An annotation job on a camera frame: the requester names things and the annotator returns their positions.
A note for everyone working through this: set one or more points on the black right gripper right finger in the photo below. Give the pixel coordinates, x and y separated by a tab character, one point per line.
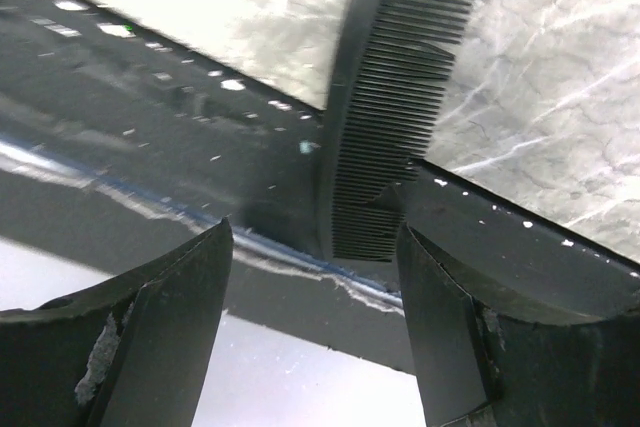
475	367

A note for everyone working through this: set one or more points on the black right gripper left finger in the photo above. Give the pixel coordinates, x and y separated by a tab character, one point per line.
130	351

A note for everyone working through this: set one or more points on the black handled razor comb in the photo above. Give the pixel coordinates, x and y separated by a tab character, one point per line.
391	67

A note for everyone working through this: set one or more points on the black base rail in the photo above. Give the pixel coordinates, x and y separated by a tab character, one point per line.
146	142

